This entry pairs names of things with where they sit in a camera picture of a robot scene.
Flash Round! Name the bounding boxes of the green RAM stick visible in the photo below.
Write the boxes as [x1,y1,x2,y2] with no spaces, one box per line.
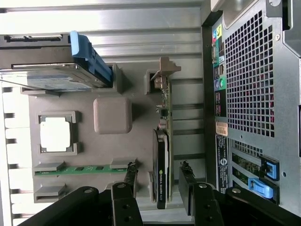
[34,164,129,176]

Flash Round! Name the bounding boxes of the blue card latch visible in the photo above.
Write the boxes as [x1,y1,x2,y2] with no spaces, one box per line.
[260,156,281,181]
[248,178,275,201]

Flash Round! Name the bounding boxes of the grey plastic parts rack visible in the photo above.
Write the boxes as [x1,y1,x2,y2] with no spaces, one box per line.
[20,63,174,204]

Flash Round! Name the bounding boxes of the silver CPU chip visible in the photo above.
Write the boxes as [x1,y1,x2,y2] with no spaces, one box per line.
[40,117,71,151]

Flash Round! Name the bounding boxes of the black open PC case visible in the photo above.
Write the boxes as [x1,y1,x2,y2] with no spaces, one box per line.
[201,0,301,218]

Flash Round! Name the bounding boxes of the hard disk with blue bracket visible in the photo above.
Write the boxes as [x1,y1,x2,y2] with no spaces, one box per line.
[0,30,113,91]

